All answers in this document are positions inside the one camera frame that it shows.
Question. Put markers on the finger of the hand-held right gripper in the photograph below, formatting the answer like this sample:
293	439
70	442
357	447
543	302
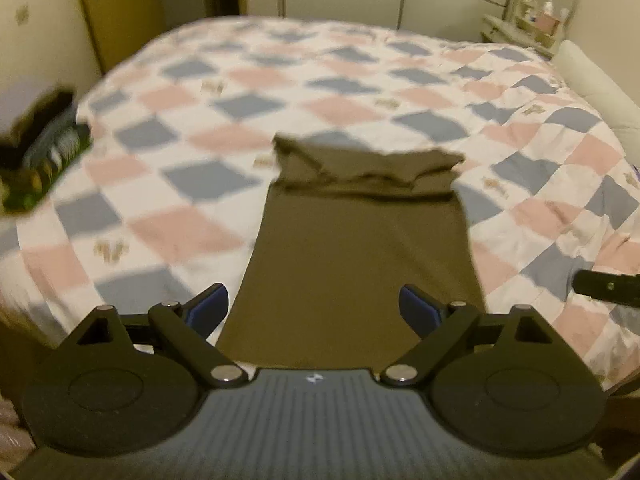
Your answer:
607	287

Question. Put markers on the checkered pink blue quilt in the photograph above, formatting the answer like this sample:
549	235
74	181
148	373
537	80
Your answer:
200	170

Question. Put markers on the white bottle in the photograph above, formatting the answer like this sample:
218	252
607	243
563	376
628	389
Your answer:
549	8

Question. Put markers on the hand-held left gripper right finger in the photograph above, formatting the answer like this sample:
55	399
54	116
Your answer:
419	310

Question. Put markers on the white vanity shelf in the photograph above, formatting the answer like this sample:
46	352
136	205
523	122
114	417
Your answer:
500	27

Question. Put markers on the pink box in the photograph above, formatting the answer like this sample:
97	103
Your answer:
547	24

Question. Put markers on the olive green garment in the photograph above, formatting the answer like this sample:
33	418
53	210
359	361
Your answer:
350	260

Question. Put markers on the white pillow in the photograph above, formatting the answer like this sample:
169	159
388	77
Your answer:
590	80

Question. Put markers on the stack of folded clothes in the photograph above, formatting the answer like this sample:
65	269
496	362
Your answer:
50	150

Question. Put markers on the wall switch plate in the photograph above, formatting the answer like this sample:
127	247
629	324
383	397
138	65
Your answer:
22	14

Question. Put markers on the wooden door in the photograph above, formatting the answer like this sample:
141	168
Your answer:
120	15

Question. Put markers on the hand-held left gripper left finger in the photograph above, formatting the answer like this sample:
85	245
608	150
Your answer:
207	307

